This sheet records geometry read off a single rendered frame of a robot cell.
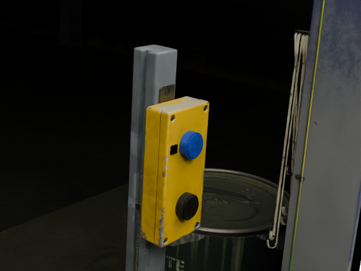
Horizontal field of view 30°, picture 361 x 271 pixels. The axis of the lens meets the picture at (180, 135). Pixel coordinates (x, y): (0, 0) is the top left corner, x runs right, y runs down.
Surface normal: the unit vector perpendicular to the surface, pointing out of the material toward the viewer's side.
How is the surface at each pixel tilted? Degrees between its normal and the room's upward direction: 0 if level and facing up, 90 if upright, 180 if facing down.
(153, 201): 90
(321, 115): 90
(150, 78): 90
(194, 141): 90
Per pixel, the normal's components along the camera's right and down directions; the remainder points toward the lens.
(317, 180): -0.63, 0.21
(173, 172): 0.77, 0.24
